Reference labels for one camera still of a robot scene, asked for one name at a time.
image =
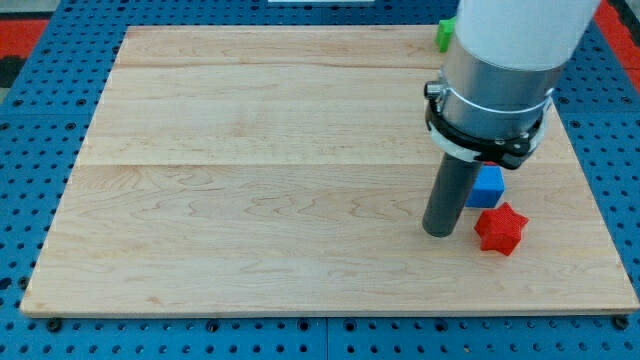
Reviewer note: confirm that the green block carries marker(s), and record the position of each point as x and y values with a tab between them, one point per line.
445	31

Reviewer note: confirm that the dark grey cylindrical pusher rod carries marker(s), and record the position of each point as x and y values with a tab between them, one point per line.
453	184

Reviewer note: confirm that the red star block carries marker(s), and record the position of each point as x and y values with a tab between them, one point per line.
500	229

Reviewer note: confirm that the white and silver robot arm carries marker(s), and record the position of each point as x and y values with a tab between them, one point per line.
490	100

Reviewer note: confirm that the light wooden board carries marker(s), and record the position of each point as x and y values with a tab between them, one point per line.
254	171

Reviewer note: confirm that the blue cube block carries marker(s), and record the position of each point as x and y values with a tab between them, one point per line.
488	188

